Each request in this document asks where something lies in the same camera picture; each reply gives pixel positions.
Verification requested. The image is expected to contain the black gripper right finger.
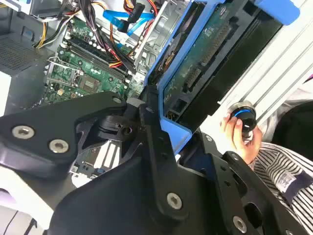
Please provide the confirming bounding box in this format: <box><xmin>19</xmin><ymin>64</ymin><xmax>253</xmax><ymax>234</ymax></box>
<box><xmin>195</xmin><ymin>131</ymin><xmax>309</xmax><ymax>235</ymax></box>

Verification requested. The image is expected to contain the person's bare hand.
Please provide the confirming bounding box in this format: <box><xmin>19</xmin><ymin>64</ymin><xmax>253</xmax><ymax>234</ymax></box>
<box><xmin>220</xmin><ymin>113</ymin><xmax>264</xmax><ymax>165</ymax></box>

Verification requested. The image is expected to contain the blue disk wire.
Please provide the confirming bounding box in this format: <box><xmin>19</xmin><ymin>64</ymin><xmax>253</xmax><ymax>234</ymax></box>
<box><xmin>102</xmin><ymin>9</ymin><xmax>156</xmax><ymax>37</ymax></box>

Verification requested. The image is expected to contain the round black tool blue ring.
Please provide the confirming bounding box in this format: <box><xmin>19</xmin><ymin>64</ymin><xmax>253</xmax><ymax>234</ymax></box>
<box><xmin>228</xmin><ymin>101</ymin><xmax>258</xmax><ymax>144</ymax></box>

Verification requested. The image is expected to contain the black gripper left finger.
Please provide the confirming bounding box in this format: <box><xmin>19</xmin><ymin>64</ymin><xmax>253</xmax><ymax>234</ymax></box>
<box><xmin>0</xmin><ymin>85</ymin><xmax>191</xmax><ymax>220</ymax></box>

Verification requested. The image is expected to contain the hard disk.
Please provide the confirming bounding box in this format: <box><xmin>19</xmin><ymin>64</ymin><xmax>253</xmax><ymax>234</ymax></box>
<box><xmin>145</xmin><ymin>0</ymin><xmax>301</xmax><ymax>154</ymax></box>

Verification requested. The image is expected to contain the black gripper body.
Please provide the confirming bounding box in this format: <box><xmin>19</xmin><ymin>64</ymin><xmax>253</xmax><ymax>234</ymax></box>
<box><xmin>46</xmin><ymin>155</ymin><xmax>232</xmax><ymax>235</ymax></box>

